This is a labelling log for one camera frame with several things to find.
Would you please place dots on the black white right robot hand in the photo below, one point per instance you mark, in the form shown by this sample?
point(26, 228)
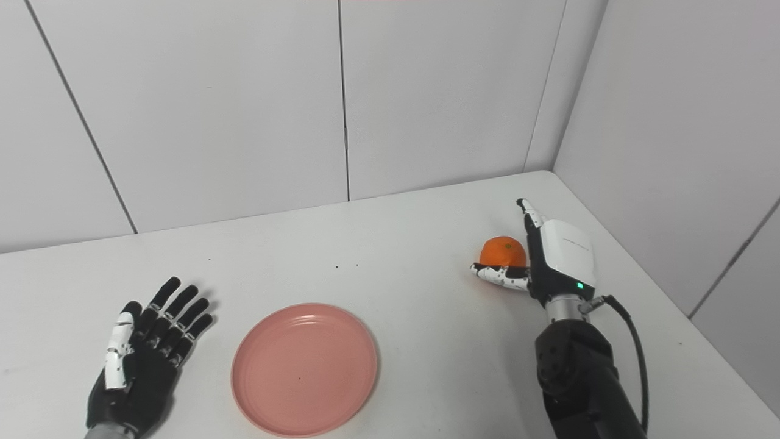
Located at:
point(563, 253)

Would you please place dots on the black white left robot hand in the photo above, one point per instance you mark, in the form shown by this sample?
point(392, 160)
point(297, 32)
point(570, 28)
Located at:
point(146, 378)

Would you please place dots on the orange fruit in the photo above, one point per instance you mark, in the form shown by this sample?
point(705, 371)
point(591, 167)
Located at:
point(503, 251)

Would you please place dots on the pink round plate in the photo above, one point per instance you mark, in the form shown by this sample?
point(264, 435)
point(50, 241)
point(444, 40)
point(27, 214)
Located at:
point(303, 370)

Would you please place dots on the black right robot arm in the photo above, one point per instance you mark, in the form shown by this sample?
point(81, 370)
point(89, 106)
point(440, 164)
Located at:
point(579, 378)

